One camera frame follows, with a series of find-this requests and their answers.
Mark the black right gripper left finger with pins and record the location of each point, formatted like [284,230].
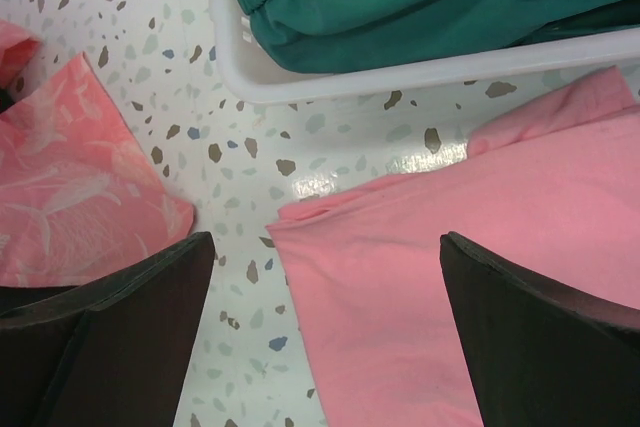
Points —
[112,352]

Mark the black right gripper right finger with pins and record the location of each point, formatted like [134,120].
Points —
[540,352]

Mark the pink patterned hanging shorts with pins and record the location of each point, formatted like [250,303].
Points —
[79,198]

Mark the pink folded cloth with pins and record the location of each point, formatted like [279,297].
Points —
[552,185]

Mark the white plastic basket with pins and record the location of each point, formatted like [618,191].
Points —
[252,76]

